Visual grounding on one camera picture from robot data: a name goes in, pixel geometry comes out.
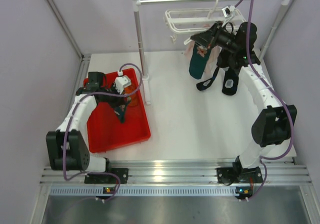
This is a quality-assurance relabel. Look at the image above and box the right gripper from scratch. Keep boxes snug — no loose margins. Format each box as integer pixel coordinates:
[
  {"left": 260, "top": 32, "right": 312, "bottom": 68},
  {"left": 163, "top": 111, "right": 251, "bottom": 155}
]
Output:
[{"left": 191, "top": 21, "right": 240, "bottom": 54}]

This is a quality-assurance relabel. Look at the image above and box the pink sock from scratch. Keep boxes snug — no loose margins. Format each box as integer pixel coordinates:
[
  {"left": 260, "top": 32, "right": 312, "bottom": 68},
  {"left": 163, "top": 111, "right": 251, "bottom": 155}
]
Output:
[{"left": 184, "top": 40, "right": 221, "bottom": 77}]

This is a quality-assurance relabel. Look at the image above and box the green christmas sock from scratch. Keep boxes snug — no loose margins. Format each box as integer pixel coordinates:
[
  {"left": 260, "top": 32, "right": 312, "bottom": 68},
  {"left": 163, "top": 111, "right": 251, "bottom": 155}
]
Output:
[{"left": 189, "top": 44, "right": 211, "bottom": 80}]

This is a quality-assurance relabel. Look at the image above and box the orange sock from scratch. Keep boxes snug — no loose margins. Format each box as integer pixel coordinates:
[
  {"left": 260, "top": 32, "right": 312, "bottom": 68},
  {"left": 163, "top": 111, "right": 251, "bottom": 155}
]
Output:
[{"left": 124, "top": 84, "right": 139, "bottom": 107}]

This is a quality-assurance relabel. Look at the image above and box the white clip sock hanger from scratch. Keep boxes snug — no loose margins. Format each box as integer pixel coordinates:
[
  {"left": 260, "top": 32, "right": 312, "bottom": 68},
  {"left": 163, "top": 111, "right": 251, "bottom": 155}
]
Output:
[{"left": 164, "top": 0, "right": 246, "bottom": 44}]

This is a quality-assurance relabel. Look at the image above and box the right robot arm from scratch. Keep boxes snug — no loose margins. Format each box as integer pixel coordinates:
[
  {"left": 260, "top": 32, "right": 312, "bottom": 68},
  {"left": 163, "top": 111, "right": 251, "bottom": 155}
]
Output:
[{"left": 191, "top": 21, "right": 297, "bottom": 185}]

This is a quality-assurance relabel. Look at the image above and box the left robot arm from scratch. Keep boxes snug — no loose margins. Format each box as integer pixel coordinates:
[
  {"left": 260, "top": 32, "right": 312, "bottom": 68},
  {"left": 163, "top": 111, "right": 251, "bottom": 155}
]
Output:
[{"left": 45, "top": 71, "right": 131, "bottom": 182}]

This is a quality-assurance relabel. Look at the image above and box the red plastic tray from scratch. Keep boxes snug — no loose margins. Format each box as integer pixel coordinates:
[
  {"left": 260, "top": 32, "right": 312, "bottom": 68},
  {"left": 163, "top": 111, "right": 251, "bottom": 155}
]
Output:
[{"left": 83, "top": 68, "right": 152, "bottom": 154}]

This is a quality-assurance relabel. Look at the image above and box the metal clothes rack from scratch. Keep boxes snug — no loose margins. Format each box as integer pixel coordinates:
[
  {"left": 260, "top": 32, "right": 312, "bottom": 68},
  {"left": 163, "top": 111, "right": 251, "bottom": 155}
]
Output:
[{"left": 129, "top": 0, "right": 298, "bottom": 106}]

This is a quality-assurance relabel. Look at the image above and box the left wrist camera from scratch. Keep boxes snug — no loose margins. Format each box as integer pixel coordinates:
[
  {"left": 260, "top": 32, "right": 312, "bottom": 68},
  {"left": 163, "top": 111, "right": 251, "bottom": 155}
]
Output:
[{"left": 114, "top": 71, "right": 132, "bottom": 94}]

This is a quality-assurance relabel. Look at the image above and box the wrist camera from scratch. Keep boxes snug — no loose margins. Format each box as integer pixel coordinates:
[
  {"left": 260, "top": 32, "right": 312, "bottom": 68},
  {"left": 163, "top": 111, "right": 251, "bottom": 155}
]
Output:
[
  {"left": 222, "top": 5, "right": 236, "bottom": 19},
  {"left": 114, "top": 71, "right": 132, "bottom": 94}
]

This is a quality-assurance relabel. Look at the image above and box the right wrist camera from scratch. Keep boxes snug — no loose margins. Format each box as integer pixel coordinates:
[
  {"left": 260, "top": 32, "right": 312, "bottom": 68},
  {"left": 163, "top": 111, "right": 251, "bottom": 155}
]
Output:
[{"left": 222, "top": 5, "right": 236, "bottom": 19}]

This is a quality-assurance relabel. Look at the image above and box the perforated cable duct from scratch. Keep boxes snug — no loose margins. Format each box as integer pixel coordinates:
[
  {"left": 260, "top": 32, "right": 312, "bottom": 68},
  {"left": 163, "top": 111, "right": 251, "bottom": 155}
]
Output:
[{"left": 50, "top": 185, "right": 252, "bottom": 197}]

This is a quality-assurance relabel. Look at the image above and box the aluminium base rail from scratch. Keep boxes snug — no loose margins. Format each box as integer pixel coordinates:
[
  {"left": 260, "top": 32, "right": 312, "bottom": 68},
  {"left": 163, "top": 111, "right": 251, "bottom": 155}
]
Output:
[{"left": 39, "top": 157, "right": 313, "bottom": 186}]

